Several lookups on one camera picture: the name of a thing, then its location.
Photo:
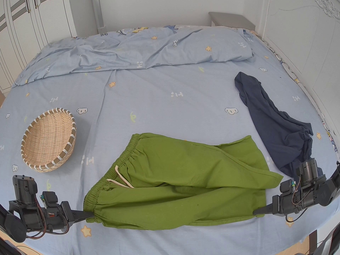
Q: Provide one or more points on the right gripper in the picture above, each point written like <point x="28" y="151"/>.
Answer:
<point x="289" y="204"/>

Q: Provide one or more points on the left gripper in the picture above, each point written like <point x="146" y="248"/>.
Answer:
<point x="57" y="218"/>

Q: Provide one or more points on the green shorts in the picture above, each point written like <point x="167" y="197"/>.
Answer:
<point x="172" y="174"/>

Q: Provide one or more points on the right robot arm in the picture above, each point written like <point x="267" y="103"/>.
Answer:
<point x="309" y="169"/>

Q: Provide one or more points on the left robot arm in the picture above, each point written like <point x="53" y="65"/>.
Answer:
<point x="25" y="190"/>

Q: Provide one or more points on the round woven basket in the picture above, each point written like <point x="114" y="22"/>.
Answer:
<point x="47" y="139"/>

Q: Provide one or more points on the dark blue garment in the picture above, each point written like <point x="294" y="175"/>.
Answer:
<point x="271" y="126"/>

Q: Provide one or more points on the bed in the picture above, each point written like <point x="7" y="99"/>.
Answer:
<point x="170" y="102"/>

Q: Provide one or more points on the pale blue quilt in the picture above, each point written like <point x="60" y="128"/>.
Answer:
<point x="132" y="52"/>

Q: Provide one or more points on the grey bedside table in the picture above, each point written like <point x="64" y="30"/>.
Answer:
<point x="231" y="20"/>

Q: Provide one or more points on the white wardrobe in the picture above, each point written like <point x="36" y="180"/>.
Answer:
<point x="26" y="22"/>

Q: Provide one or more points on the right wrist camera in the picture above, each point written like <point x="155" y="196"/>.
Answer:
<point x="286" y="187"/>

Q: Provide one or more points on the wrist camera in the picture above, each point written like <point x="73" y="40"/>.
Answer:
<point x="50" y="198"/>
<point x="286" y="187"/>

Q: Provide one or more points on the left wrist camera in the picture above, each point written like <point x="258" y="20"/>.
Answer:
<point x="50" y="198"/>

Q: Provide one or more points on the grey vertical wall duct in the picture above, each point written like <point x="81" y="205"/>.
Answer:
<point x="98" y="17"/>

